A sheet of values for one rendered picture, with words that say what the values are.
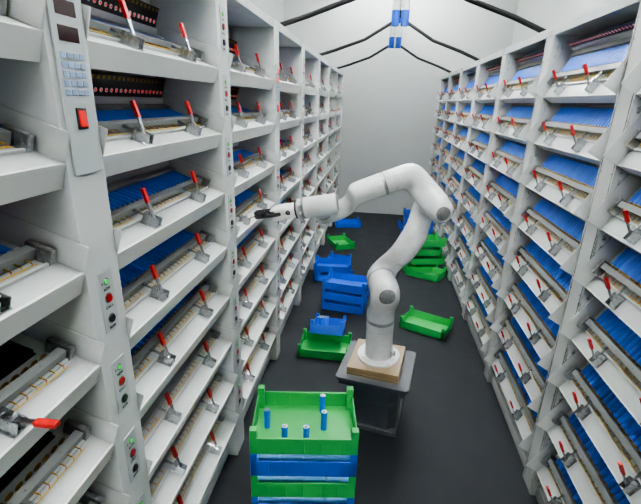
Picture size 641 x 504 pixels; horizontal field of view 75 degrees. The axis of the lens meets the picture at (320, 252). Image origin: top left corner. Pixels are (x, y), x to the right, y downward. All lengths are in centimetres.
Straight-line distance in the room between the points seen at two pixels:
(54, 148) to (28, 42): 15
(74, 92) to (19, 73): 7
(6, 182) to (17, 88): 18
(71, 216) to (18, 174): 13
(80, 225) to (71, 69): 25
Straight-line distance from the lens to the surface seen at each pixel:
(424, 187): 164
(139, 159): 99
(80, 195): 82
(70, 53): 82
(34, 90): 81
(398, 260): 174
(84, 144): 83
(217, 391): 171
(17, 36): 76
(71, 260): 84
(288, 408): 143
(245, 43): 213
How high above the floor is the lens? 141
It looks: 20 degrees down
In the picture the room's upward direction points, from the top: 2 degrees clockwise
